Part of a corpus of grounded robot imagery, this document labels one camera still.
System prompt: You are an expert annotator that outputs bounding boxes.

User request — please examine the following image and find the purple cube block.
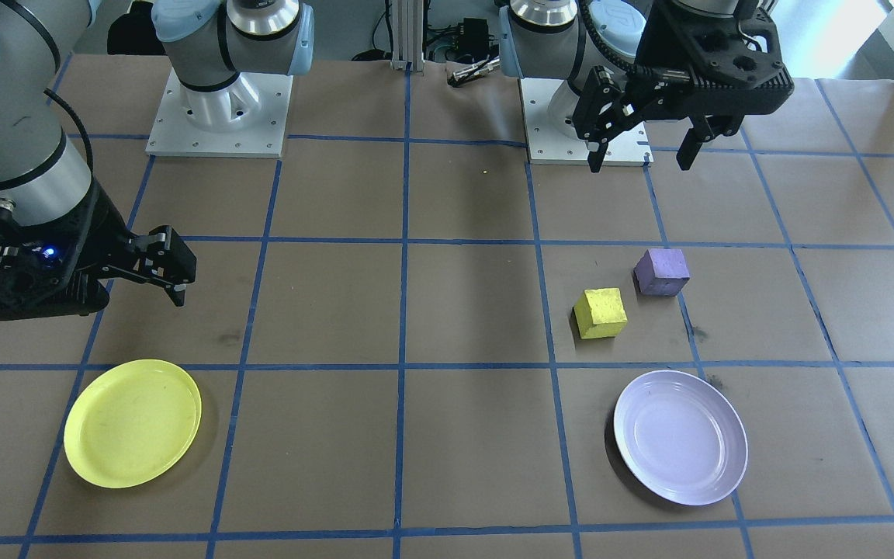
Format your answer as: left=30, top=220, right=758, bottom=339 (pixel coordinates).
left=634, top=248, right=691, bottom=297

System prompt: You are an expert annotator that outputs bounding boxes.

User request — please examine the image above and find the yellow cube block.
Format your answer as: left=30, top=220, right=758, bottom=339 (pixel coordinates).
left=573, top=288, right=629, bottom=340

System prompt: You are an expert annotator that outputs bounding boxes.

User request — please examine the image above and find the silver metal clip connector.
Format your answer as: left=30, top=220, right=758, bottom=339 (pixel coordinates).
left=451, top=56, right=504, bottom=88

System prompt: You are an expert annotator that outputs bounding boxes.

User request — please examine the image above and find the black power box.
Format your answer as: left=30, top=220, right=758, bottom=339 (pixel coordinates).
left=453, top=17, right=494, bottom=57

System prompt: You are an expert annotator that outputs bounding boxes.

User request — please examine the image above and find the yellow plastic plate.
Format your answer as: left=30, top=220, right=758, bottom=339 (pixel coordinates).
left=64, top=359, right=203, bottom=489

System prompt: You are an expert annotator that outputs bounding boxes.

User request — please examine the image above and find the black office chair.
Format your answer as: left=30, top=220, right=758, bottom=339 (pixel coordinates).
left=106, top=0, right=167, bottom=57

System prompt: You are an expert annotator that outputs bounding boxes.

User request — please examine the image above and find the lilac plastic plate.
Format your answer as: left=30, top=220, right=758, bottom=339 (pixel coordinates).
left=613, top=370, right=749, bottom=507

